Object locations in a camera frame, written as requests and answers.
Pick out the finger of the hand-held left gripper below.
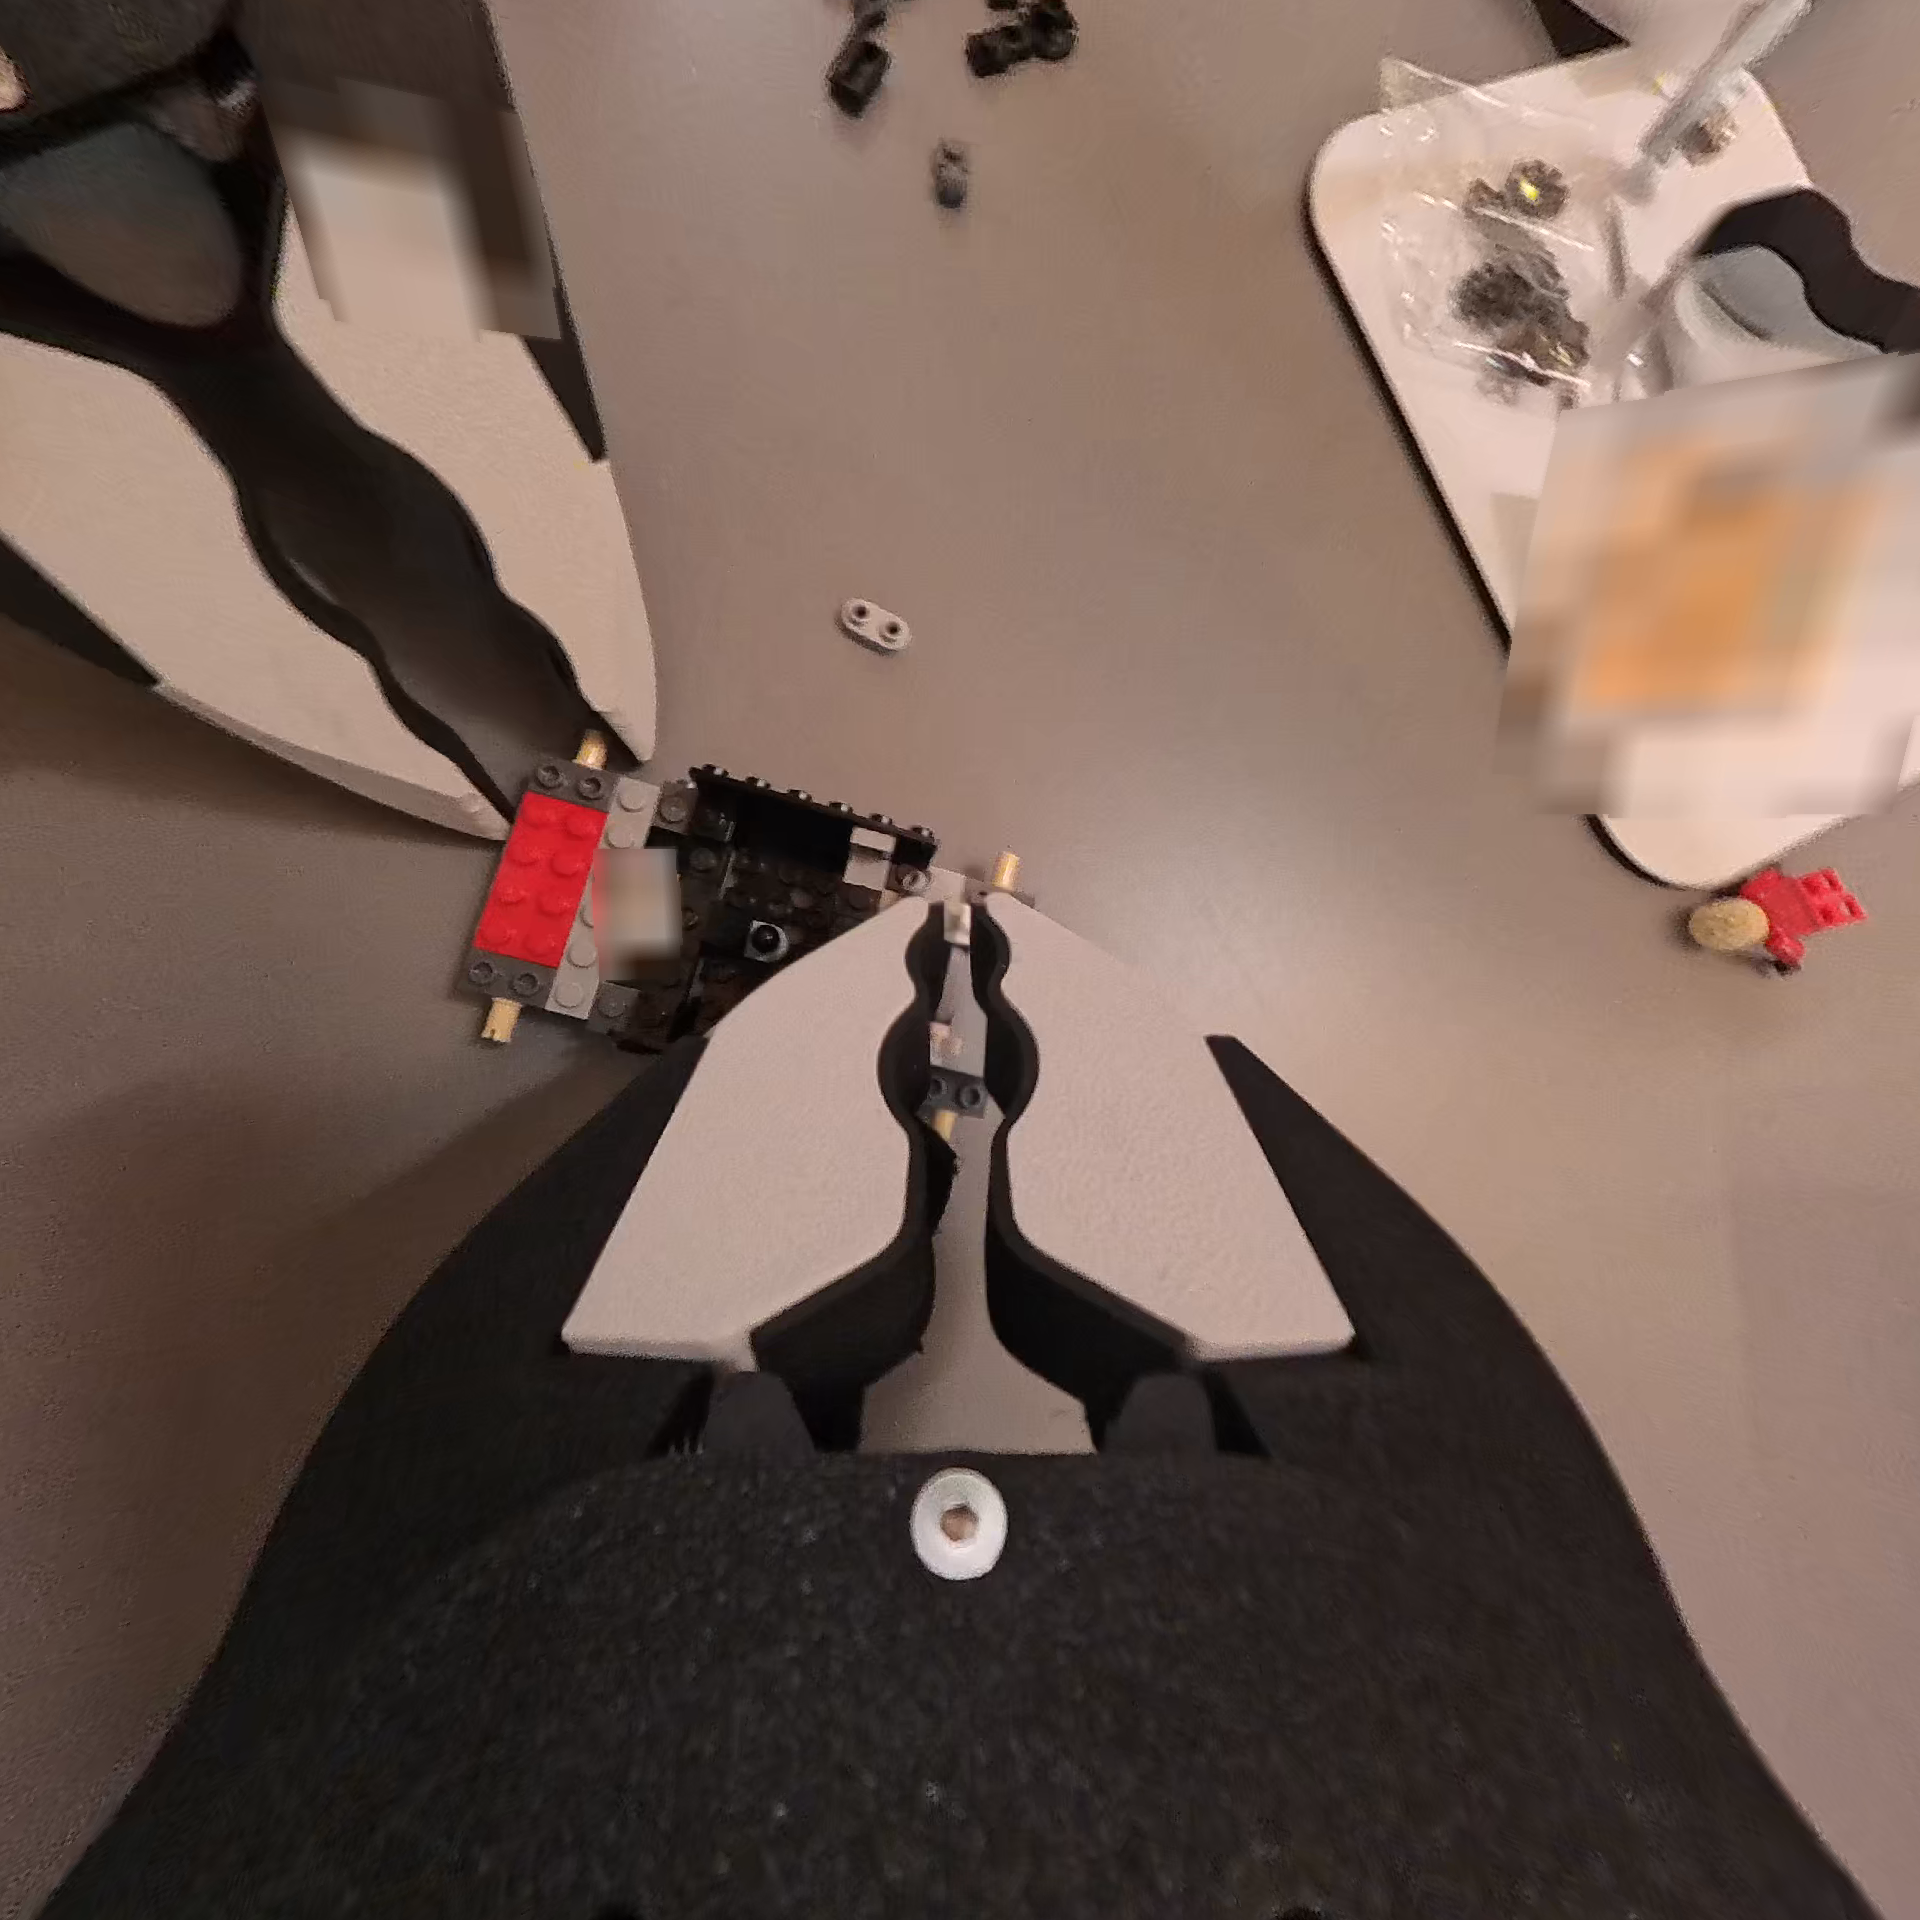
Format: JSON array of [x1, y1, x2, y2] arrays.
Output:
[[274, 318, 657, 761], [0, 333, 517, 841]]

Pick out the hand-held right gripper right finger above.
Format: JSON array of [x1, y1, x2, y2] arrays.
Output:
[[966, 893, 1360, 1438]]

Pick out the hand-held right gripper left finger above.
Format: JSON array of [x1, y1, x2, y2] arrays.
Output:
[[563, 893, 962, 1446]]

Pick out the toy brick car model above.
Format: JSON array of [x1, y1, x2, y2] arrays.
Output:
[[455, 726, 1034, 1149]]

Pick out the pile of small black toy pieces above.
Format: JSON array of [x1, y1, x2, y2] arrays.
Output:
[[822, 0, 1083, 210]]

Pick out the white book stand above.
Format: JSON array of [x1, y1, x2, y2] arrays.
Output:
[[1309, 0, 1920, 887]]

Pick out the red toy brick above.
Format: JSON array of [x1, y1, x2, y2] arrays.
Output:
[[1742, 864, 1868, 977]]

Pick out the clear plastic parts bag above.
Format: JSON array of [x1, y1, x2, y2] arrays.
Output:
[[1375, 58, 1652, 408]]

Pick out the grey plate with wavy black edge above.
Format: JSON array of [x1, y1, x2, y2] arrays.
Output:
[[1676, 190, 1920, 366]]

